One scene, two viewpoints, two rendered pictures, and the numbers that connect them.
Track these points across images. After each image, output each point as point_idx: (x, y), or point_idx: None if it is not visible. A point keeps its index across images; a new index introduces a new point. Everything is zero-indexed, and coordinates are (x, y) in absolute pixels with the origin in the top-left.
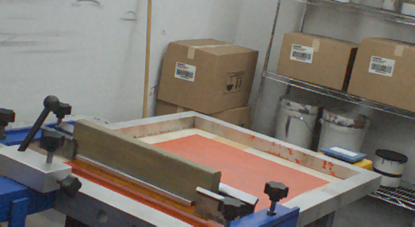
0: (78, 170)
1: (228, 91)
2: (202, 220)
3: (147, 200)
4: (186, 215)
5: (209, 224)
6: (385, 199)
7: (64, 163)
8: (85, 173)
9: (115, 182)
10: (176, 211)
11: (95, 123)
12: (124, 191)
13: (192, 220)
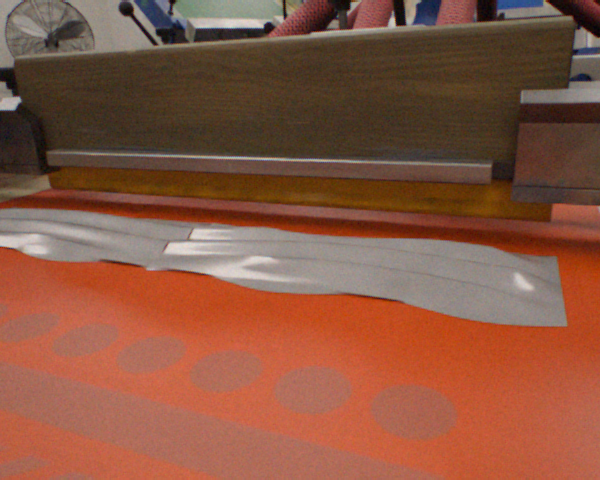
0: (492, 221)
1: None
2: (67, 197)
3: (214, 201)
4: (107, 197)
5: (54, 195)
6: None
7: (590, 233)
8: (456, 218)
9: (341, 220)
10: (131, 199)
11: (490, 22)
12: (288, 206)
13: (96, 192)
